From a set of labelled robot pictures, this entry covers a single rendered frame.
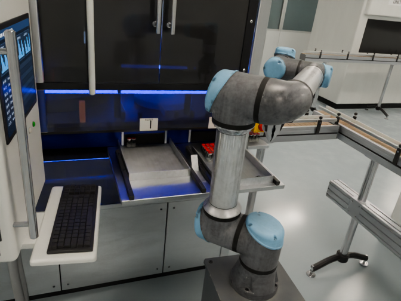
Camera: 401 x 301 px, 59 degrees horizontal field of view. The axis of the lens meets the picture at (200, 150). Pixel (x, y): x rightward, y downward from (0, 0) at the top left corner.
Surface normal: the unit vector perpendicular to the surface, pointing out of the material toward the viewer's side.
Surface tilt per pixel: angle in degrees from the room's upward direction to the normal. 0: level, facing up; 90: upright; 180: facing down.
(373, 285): 0
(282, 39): 90
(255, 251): 90
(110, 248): 90
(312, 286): 0
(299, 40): 90
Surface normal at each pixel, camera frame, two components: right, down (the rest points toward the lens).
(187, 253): 0.33, 0.43
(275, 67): -0.42, 0.34
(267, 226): 0.22, -0.86
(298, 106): 0.53, 0.29
